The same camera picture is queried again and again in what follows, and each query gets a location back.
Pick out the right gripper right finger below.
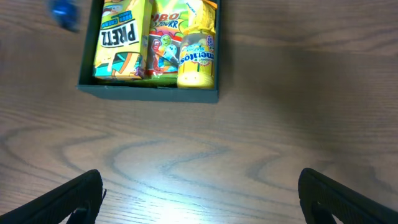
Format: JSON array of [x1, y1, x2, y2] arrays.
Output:
[[298, 168, 397, 224]]

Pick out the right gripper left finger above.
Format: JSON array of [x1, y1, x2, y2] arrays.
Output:
[[1, 169, 106, 224]]

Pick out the Pretz snack box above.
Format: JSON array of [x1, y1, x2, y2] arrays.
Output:
[[93, 0, 154, 81]]

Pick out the yellow Mentos gum bottle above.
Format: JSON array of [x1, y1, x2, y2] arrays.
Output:
[[177, 30, 215, 89]]

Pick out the dark blue candy bar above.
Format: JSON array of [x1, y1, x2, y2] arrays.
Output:
[[47, 0, 80, 33]]

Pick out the black gift box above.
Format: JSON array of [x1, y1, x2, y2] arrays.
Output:
[[76, 0, 223, 103]]

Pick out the Haribo gummy candy bag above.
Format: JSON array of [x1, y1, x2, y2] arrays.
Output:
[[136, 0, 188, 87]]

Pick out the yellow candy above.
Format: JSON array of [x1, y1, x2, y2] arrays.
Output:
[[185, 0, 218, 34]]

